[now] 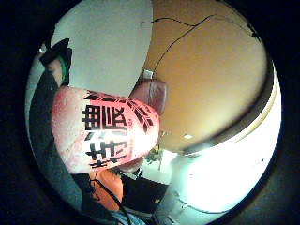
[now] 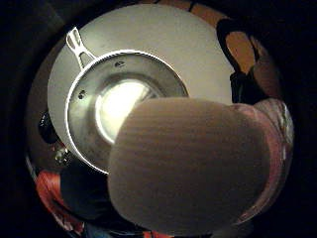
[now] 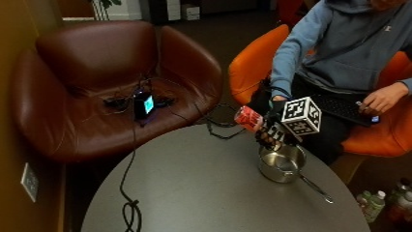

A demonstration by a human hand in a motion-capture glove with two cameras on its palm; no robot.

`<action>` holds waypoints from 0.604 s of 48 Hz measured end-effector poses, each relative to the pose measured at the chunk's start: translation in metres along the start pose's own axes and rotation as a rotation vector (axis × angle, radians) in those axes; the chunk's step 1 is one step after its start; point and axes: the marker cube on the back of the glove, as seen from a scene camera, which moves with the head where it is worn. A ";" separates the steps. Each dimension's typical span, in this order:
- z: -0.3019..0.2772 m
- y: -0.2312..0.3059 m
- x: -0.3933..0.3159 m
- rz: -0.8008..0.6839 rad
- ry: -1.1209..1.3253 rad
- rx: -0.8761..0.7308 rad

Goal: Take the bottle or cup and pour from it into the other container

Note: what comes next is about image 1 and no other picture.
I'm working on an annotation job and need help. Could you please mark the brown leather chair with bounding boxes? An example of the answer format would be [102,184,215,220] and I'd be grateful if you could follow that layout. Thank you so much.
[128,78,170,116]

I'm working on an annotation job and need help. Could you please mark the green potted plant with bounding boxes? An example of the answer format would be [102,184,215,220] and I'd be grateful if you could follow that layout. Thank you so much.
[145,146,165,172]

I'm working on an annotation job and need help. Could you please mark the black glove cable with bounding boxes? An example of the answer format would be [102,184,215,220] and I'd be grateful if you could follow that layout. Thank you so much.
[92,177,133,225]

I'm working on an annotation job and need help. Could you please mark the thin black cable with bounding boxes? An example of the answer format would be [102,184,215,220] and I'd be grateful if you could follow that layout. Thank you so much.
[140,13,263,73]

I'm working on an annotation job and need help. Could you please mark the red packet with black print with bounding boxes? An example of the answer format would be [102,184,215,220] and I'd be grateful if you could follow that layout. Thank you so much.
[51,85,161,174]

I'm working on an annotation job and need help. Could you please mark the white plug adapter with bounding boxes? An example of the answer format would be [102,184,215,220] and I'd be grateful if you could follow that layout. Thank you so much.
[142,69,155,80]

